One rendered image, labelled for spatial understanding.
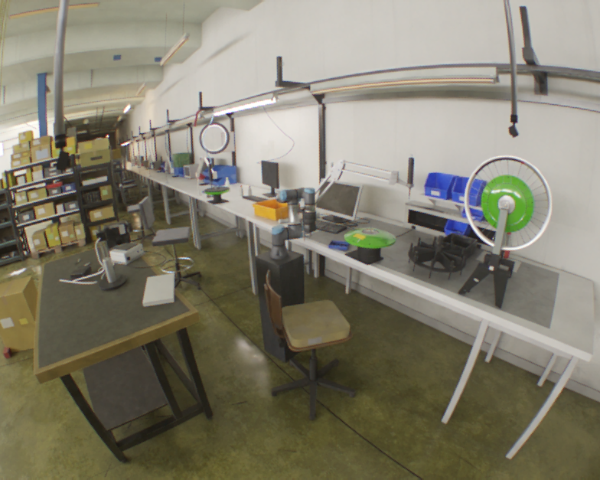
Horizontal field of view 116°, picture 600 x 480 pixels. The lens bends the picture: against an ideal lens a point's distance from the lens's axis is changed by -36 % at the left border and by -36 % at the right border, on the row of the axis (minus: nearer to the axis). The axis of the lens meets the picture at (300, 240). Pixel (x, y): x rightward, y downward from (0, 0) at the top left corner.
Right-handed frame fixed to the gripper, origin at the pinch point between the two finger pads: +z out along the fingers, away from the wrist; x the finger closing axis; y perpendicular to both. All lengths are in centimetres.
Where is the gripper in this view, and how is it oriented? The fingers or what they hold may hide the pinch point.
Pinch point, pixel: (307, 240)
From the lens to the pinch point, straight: 183.6
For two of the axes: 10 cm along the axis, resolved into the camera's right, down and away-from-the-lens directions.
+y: 7.5, 2.1, -6.3
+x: 6.6, -2.7, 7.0
